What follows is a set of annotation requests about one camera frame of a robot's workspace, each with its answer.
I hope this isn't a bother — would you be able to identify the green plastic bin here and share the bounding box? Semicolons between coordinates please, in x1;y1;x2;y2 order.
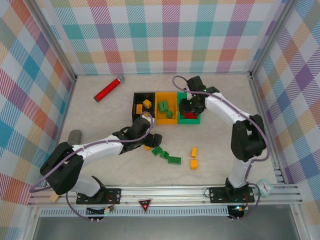
176;91;202;125

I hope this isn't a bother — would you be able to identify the yellow plastic bin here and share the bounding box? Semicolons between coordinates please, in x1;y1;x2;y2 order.
154;91;179;125

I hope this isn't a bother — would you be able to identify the black plastic bin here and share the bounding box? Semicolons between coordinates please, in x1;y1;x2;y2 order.
131;91;157;124

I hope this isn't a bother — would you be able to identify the red glitter tube silver cap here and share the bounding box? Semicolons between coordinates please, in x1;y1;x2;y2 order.
93;76;126;103

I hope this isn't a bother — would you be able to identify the gray oval stone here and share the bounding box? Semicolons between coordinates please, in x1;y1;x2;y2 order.
67;129;83;145

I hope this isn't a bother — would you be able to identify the red triangular sign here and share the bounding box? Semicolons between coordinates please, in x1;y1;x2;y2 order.
138;198;153;214

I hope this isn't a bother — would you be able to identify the small teal alarm clock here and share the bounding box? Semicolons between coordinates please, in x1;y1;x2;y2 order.
257;177;275;198

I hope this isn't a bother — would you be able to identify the small wooden block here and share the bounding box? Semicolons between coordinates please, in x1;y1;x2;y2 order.
49;192;63;203

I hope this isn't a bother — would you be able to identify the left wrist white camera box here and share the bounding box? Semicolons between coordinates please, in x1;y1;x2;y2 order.
140;111;154;124

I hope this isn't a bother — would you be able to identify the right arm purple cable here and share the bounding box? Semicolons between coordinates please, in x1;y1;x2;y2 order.
172;75;271;222

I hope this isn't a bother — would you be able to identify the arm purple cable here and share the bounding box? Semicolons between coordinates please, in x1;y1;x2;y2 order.
29;111;155;223
172;75;271;222

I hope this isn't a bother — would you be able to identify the long aluminum base rail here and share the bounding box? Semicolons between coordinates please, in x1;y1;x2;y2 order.
27;184;305;207

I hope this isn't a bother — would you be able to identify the aluminum side rail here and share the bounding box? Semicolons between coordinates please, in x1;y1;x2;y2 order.
45;74;78;187
249;72;286;185

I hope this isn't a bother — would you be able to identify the gray slotted cable duct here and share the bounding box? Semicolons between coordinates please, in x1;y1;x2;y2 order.
39;206;251;218

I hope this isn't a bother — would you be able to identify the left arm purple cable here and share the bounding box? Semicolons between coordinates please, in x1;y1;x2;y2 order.
29;111;155;223

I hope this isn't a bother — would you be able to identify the aluminum frame post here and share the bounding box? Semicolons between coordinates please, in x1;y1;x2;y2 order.
248;0;300;77
28;0;78;83

